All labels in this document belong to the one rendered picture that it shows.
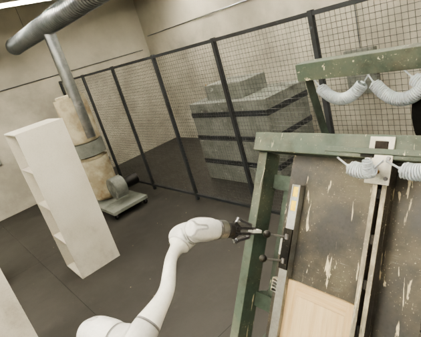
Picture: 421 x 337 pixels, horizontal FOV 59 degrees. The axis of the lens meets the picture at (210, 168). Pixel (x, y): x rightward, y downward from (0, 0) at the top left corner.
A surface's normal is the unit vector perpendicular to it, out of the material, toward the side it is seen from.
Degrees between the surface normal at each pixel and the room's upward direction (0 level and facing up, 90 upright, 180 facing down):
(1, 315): 90
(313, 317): 58
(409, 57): 90
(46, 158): 90
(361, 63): 90
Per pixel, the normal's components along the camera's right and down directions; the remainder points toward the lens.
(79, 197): 0.64, 0.08
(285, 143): -0.76, -0.13
